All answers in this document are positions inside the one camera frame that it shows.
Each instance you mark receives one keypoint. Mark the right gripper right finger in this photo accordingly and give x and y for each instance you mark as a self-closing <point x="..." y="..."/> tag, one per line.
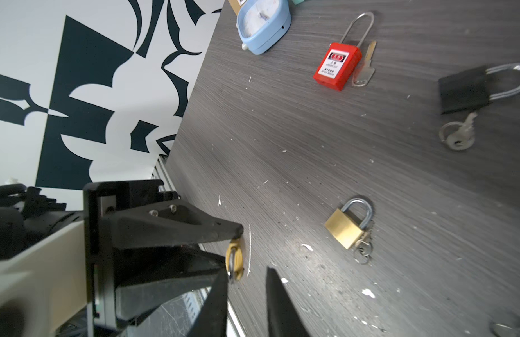
<point x="282" y="317"/>

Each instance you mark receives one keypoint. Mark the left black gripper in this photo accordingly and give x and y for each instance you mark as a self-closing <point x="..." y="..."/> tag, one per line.
<point x="124" y="222"/>

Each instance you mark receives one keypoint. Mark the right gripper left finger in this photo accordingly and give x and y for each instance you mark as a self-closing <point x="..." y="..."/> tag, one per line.
<point x="212" y="319"/>

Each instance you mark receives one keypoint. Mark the small brass padlock front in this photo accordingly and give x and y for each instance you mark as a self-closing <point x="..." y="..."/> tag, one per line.
<point x="235" y="260"/>

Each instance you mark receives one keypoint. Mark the blue padlock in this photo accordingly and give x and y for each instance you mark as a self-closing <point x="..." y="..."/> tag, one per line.
<point x="503" y="330"/>

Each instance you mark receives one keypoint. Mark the red padlock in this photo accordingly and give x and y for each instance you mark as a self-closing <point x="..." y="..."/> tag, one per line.
<point x="341" y="59"/>

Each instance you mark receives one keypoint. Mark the small black padlock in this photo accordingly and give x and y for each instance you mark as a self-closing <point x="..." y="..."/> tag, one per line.
<point x="468" y="90"/>

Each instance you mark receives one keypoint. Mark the black padlock key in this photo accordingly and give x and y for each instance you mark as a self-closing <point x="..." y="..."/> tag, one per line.
<point x="459" y="136"/>

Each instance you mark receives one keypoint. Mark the blue square alarm clock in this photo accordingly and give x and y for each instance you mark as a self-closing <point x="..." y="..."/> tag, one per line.
<point x="262" y="23"/>

